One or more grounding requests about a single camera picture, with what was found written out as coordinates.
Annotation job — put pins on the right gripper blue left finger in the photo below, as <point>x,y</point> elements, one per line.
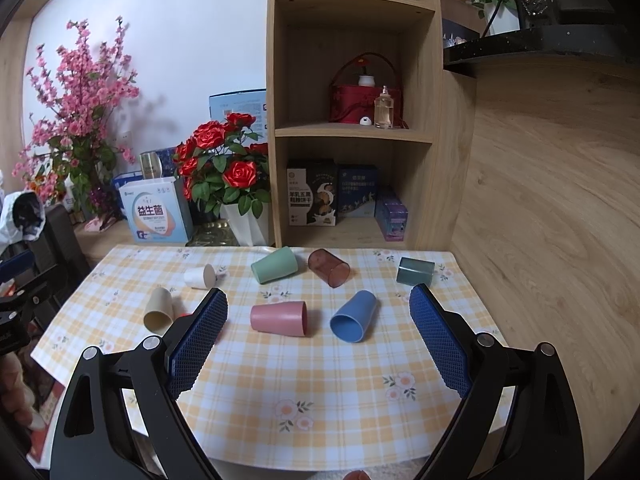
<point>191,338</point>

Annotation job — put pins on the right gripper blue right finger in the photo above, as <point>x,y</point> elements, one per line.
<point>446,337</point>

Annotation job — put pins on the dark teal square cup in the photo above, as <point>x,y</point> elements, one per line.
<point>414,272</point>

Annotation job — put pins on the beige plastic cup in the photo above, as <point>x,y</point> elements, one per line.
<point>159,312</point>

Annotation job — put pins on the white plastic cup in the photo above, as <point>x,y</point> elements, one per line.
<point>201,277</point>

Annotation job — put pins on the blue plastic cup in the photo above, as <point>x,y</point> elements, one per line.
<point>351,322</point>

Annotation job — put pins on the pink plastic cup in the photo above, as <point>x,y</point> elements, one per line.
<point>284,319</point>

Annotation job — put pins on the green plastic cup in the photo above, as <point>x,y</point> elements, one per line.
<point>281,263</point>

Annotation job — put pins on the brown translucent cup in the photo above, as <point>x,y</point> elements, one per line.
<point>332,270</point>

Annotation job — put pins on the glass tray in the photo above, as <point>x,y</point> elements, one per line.
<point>213,234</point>

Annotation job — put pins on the yellow plaid floral tablecloth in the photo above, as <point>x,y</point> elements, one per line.
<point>265,400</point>

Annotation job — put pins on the white flower pot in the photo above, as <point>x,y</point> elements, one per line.
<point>248,230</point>

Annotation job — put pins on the probiotic product box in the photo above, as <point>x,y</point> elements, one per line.
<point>157,211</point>

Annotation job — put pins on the purple small box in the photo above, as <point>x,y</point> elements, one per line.
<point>392,217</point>

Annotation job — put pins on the metallic can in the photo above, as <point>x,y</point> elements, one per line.
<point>150,165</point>

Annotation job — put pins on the red rose bouquet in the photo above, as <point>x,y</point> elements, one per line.
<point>223,164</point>

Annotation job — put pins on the dark blue box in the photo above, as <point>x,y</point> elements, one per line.
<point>357,191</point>

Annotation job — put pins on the black cookie box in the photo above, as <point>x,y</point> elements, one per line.
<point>312,192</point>

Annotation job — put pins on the pink blossom branch arrangement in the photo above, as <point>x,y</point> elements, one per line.
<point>70,150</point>

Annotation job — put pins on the wooden shelf unit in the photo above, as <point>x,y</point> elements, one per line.
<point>363,82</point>

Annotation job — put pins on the clear perfume bottle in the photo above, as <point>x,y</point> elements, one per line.
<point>384,110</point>

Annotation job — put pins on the blue white box behind roses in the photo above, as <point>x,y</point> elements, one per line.
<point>251,102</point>

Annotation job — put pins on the red gift bag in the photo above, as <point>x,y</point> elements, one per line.
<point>348,103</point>

